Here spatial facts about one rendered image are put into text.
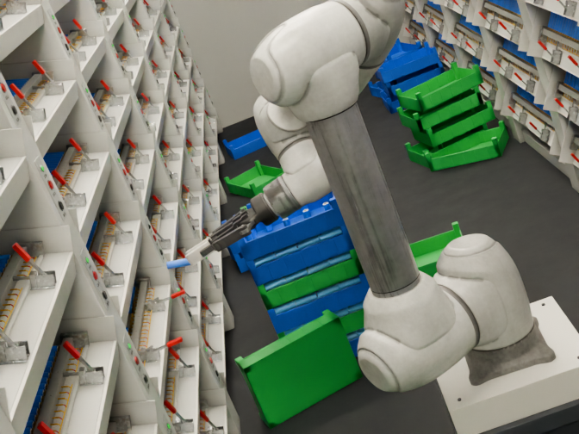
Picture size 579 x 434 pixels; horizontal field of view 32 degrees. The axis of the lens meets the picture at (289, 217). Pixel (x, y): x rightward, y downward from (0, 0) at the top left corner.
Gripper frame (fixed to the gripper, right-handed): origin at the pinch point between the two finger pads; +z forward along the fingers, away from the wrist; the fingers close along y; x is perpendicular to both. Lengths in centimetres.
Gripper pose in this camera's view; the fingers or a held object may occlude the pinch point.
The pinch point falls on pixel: (201, 251)
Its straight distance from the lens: 238.3
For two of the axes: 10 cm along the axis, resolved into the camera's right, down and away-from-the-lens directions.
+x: 5.5, 7.7, 3.1
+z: -8.3, 5.5, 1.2
